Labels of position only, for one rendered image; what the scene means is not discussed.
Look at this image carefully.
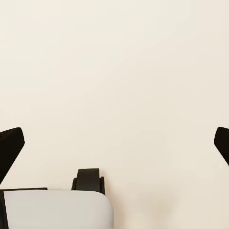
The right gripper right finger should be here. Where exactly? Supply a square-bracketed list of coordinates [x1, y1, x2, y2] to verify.
[214, 127, 229, 165]

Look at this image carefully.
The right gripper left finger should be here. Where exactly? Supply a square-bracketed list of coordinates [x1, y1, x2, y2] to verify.
[0, 127, 25, 184]

